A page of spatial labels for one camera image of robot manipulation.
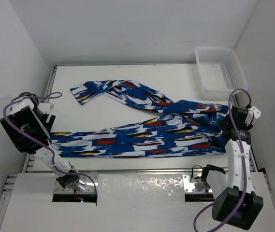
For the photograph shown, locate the blue white red patterned trousers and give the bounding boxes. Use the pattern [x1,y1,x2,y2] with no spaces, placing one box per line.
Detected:
[50,80,228,158]

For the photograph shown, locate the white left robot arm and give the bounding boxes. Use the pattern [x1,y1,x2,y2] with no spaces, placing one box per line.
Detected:
[0,92,81,190]

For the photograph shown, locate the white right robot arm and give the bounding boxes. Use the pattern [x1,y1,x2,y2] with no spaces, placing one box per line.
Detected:
[201,105,263,231]

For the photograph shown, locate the white plastic mesh basket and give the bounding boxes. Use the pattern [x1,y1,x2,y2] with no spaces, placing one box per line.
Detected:
[195,47,248,99]

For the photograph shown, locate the white front cover panel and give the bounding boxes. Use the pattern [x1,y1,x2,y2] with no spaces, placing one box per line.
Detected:
[0,172,275,232]

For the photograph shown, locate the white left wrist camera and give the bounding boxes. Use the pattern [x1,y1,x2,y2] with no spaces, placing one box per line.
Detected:
[38,102,54,112]

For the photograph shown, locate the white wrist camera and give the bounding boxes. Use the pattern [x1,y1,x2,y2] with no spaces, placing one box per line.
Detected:
[246,106,261,122]
[38,102,54,112]

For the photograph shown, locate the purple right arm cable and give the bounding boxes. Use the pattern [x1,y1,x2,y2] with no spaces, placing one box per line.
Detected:
[193,88,253,232]

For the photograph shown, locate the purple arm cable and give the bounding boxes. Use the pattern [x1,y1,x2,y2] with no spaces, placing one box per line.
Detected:
[3,91,98,195]
[193,88,253,232]

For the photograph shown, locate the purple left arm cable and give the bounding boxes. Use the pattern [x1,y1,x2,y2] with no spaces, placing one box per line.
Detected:
[3,91,98,195]

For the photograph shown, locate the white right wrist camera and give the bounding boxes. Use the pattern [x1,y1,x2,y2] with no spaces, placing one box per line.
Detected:
[246,106,261,122]

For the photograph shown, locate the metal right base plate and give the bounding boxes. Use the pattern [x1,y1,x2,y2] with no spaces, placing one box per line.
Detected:
[183,174,213,194]

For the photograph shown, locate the metal base plate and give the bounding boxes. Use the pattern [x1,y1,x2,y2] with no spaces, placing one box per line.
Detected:
[54,174,99,194]
[183,174,213,194]

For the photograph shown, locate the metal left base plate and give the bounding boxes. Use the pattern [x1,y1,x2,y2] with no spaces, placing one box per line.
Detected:
[54,174,99,194]

